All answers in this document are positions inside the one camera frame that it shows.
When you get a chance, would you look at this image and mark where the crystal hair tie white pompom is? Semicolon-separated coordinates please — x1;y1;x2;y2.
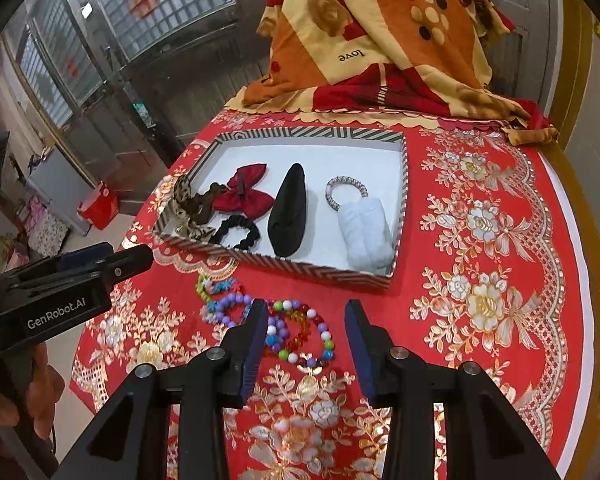
325;176;395;271

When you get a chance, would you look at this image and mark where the multicolour round bead bracelet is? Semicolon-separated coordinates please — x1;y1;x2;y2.
267;299;337;367

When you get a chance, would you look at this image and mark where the person's left hand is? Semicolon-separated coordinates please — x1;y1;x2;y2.
0;345;67;461

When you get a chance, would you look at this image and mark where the metal door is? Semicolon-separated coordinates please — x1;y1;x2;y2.
115;5;261;166

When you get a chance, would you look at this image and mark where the striped tray with white inside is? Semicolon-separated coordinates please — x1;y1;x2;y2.
151;127;410;291

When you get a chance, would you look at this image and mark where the red paper bag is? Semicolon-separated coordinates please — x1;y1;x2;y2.
77;181;120;231

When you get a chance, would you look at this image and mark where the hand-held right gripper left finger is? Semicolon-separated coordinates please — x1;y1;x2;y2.
55;299;271;480

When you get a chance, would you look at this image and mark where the orange and yellow printed blanket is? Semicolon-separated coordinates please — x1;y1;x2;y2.
224;0;560;146

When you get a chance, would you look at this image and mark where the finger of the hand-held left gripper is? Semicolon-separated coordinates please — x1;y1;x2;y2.
7;244;154;297
5;241;115;281

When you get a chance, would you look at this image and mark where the black scrunchie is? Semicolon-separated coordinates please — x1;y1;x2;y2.
211;214;263;251

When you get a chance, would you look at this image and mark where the purple bead bracelet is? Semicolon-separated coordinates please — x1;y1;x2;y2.
202;294;253;328

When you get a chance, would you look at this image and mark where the red and orange crystal bracelet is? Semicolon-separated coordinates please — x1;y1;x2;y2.
262;310;313;358

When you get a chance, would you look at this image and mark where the pink floral cloth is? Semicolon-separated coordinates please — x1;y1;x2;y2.
27;195;72;256

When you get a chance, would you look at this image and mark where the red bow hair clip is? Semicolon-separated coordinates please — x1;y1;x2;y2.
211;162;276;215

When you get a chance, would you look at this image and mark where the glass block wall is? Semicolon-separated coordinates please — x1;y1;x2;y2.
82;0;246;66

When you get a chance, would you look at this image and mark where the black fuzzy hair clip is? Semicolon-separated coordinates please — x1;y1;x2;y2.
267;162;309;259

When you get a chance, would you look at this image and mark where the barred glass window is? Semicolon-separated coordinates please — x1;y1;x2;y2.
15;0;106;126

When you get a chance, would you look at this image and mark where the red floral tablecloth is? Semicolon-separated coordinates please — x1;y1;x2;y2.
70;110;588;480

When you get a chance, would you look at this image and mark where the green and blue star bracelet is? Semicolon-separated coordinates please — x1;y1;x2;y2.
196;274;243;303

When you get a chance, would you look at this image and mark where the grey cabinet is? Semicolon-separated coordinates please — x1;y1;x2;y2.
27;149;97;236

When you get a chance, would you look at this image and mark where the leopard print scrunchie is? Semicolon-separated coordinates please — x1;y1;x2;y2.
171;174;229;243

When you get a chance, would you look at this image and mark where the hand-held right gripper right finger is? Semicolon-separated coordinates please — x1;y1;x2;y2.
344;300;563;480

